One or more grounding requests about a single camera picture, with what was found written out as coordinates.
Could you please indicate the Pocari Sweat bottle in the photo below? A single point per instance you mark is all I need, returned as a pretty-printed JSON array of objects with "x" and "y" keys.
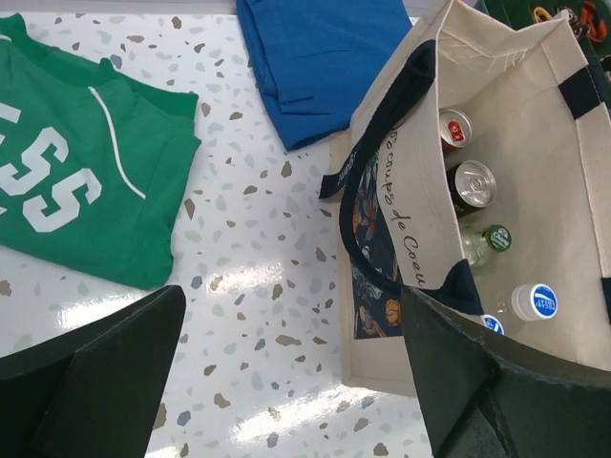
[
  {"x": 531, "y": 302},
  {"x": 493, "y": 323}
]

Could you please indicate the folded blue cloth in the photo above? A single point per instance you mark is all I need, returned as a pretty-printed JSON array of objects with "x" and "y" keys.
[{"x": 314, "y": 61}]

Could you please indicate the green compartment tray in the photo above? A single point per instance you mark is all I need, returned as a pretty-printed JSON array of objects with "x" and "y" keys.
[{"x": 589, "y": 21}]

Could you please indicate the black can silver tab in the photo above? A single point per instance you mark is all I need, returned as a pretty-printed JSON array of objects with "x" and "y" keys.
[{"x": 472, "y": 187}]

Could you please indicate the red tab can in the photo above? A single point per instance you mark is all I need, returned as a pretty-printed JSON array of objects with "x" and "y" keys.
[{"x": 456, "y": 129}]

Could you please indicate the green cap soda bottle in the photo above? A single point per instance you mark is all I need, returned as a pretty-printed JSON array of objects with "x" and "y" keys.
[{"x": 480, "y": 246}]

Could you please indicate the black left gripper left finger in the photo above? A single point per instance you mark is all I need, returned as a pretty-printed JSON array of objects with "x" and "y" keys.
[{"x": 94, "y": 391}]

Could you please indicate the green Guess t-shirt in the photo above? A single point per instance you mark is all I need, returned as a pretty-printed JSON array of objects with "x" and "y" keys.
[{"x": 94, "y": 164}]

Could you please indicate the beige canvas tote bag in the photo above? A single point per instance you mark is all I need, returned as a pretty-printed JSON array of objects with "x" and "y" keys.
[{"x": 539, "y": 125}]

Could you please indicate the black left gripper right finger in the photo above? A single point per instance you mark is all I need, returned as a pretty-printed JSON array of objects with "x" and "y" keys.
[{"x": 484, "y": 395}]

